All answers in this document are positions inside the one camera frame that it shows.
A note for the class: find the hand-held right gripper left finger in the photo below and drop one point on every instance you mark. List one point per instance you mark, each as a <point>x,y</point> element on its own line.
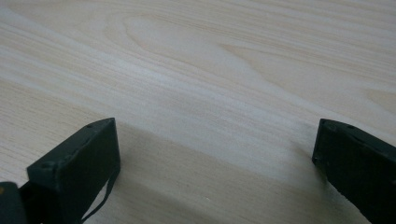
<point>77,174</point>

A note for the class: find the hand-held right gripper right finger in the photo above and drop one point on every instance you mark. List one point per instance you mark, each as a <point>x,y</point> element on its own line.
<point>361,168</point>

